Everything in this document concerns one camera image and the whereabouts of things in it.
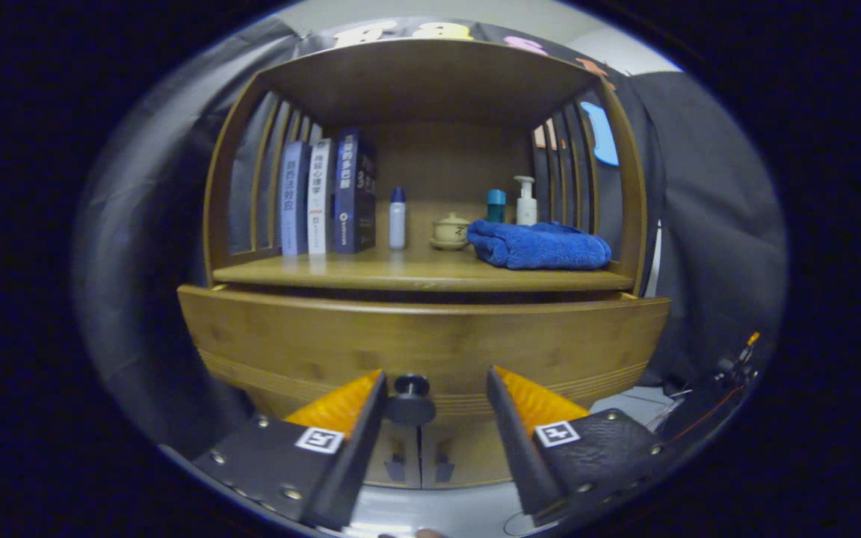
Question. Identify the wooden cabinet door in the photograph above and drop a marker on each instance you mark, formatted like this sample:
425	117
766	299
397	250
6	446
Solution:
468	456
406	441

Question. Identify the light blue book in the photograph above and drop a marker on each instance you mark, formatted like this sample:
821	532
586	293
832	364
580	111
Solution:
294	202

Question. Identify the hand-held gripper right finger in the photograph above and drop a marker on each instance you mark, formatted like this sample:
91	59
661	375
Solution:
524	448

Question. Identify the teal bottle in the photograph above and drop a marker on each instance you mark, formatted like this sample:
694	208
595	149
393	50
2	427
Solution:
496	205

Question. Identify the white bottle with blue cap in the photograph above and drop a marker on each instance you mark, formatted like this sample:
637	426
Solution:
397	224

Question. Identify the folded blue towel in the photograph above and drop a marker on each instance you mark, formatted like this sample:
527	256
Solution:
535	246

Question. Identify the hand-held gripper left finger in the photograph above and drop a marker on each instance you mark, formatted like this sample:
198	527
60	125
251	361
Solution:
359	456

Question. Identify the black equipment with orange tip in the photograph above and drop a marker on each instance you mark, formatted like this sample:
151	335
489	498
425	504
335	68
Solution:
699	418

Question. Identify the white pump bottle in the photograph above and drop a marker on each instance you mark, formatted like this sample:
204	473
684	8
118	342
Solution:
525	209

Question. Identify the black backdrop cloth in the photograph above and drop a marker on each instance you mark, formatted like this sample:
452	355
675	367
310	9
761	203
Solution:
714	224

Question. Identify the wooden countertop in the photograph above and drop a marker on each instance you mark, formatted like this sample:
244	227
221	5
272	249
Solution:
415	269

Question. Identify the dark blue book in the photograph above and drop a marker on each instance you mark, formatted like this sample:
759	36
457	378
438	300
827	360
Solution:
347	194

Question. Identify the wooden drawer with black knob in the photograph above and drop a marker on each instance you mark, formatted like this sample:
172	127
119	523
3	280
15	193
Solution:
430	336

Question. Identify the white book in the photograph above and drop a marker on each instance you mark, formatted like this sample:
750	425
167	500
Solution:
320	198

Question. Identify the wooden cabinet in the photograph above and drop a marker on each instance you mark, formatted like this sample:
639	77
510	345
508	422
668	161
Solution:
445	157

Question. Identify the beige lidded tea cup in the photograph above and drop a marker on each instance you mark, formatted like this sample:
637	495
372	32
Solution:
451	230

